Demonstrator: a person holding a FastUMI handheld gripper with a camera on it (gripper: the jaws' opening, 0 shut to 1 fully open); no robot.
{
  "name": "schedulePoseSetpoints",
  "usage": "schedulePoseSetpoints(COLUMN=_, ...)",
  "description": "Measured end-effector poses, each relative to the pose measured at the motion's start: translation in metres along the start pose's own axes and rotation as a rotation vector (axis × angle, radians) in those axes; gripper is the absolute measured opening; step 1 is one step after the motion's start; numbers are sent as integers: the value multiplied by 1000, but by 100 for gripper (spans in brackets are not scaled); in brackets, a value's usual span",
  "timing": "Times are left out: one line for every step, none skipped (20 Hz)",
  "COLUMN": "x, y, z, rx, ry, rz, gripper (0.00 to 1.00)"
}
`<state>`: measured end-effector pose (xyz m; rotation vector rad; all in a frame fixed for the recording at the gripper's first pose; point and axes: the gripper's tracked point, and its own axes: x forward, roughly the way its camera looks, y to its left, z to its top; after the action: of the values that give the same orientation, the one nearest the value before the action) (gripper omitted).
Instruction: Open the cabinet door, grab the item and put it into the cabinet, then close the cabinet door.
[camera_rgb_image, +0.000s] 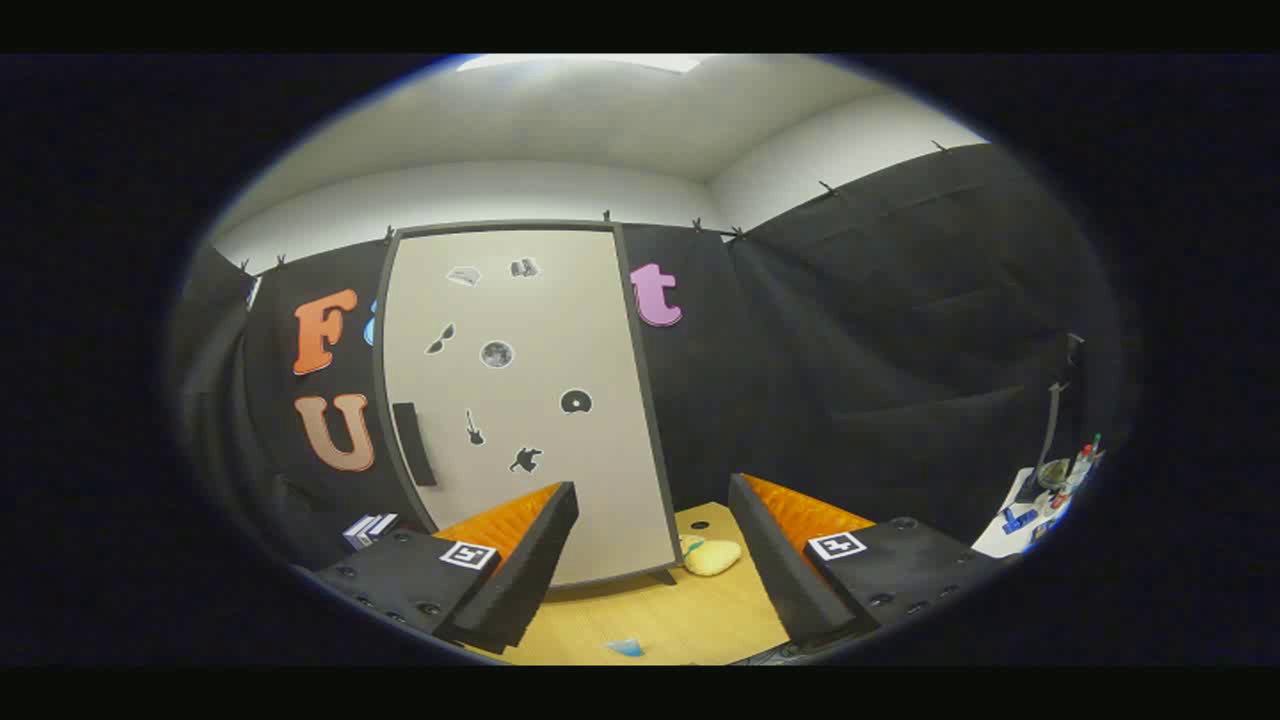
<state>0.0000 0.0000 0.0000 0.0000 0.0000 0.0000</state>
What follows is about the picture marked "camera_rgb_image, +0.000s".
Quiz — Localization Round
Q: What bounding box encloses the dark blue book stack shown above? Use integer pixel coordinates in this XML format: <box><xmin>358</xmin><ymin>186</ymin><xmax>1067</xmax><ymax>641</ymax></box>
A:
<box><xmin>343</xmin><ymin>513</ymin><xmax>399</xmax><ymax>551</ymax></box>

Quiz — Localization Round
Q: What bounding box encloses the white side table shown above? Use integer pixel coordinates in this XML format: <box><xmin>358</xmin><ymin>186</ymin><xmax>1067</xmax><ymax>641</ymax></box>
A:
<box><xmin>972</xmin><ymin>465</ymin><xmax>1076</xmax><ymax>559</ymax></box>

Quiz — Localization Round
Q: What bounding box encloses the grey cabinet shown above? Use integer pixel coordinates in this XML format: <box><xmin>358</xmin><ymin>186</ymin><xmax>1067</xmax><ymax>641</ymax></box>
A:
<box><xmin>372</xmin><ymin>220</ymin><xmax>683</xmax><ymax>591</ymax></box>

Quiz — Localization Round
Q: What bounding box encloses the ceiling light panel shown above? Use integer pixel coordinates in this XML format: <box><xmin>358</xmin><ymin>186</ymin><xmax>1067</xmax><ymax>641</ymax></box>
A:
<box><xmin>460</xmin><ymin>54</ymin><xmax>701</xmax><ymax>76</ymax></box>

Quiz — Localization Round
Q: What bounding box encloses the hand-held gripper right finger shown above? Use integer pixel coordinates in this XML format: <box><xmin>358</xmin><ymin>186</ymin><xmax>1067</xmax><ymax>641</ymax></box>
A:
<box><xmin>728</xmin><ymin>473</ymin><xmax>1004</xmax><ymax>646</ymax></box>

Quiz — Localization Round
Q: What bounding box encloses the yellow plush toy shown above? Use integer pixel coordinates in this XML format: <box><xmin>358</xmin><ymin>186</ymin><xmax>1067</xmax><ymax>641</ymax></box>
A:
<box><xmin>680</xmin><ymin>535</ymin><xmax>743</xmax><ymax>577</ymax></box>

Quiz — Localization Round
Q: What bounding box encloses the black door handle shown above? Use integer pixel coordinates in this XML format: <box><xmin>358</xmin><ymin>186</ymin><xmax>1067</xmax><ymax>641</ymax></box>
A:
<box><xmin>392</xmin><ymin>403</ymin><xmax>438</xmax><ymax>487</ymax></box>

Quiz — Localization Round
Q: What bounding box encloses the bottle with red cap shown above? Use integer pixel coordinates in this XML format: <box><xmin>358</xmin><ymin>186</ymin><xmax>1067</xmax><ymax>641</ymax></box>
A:
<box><xmin>1070</xmin><ymin>433</ymin><xmax>1106</xmax><ymax>491</ymax></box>

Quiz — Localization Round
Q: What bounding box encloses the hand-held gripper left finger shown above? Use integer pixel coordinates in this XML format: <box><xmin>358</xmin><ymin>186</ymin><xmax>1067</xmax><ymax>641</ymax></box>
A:
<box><xmin>313</xmin><ymin>481</ymin><xmax>581</xmax><ymax>656</ymax></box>

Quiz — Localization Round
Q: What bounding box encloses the beige cabinet door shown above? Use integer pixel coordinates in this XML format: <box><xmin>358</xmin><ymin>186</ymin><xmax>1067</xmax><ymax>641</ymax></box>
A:
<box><xmin>380</xmin><ymin>228</ymin><xmax>676</xmax><ymax>588</ymax></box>

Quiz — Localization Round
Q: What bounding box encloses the black backdrop cloth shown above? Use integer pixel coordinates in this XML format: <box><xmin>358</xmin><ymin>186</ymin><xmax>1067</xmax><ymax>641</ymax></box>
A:
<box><xmin>170</xmin><ymin>140</ymin><xmax>1121</xmax><ymax>571</ymax></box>

